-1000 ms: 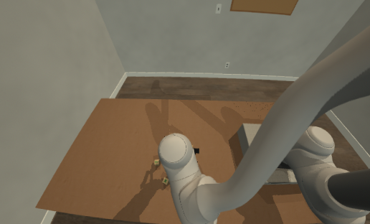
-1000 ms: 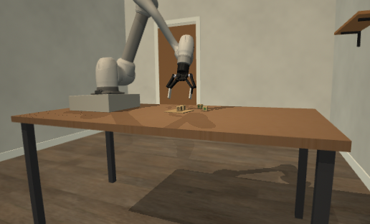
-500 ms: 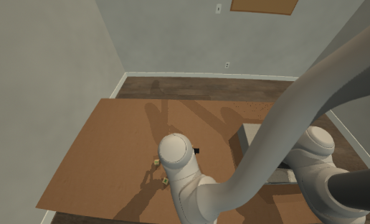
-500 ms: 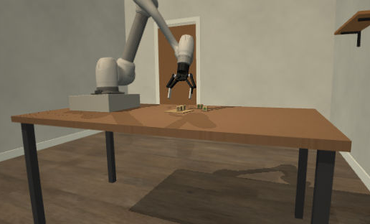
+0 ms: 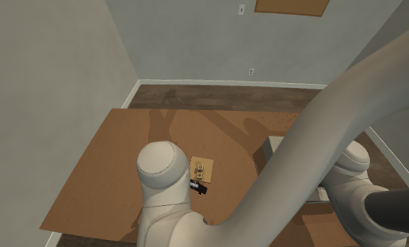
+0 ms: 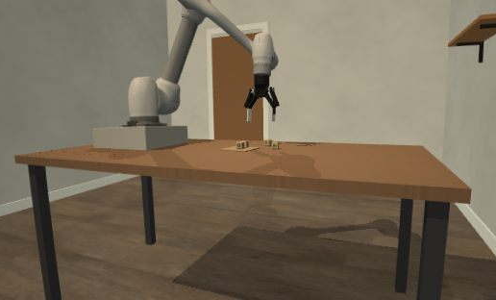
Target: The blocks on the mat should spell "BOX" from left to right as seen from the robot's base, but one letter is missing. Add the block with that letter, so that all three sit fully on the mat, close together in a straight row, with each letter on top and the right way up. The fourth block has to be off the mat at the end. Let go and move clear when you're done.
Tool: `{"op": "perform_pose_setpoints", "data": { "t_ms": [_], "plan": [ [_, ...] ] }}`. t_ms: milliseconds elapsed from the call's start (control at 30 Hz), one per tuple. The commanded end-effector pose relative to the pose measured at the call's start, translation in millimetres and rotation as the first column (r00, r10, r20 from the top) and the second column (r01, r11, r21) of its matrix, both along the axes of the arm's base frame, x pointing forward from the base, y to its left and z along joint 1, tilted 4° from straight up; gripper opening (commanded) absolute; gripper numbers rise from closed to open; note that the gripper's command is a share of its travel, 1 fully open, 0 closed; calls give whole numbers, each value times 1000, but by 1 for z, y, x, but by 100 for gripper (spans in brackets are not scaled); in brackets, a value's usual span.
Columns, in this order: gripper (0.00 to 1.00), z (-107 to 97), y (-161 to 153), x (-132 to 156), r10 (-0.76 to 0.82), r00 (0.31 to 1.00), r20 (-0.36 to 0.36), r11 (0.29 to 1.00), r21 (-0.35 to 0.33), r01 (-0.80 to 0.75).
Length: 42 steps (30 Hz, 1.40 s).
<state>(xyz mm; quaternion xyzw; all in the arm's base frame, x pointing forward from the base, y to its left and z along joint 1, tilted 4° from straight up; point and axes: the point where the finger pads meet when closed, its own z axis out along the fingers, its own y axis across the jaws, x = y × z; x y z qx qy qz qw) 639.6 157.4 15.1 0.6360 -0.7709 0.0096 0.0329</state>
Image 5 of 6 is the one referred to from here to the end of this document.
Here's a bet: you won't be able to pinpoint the tan square mat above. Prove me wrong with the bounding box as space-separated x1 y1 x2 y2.
189 156 213 183

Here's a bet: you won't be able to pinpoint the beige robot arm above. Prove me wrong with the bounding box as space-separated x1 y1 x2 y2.
136 30 409 247

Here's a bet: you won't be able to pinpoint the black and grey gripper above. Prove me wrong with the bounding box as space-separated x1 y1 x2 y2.
190 179 207 195

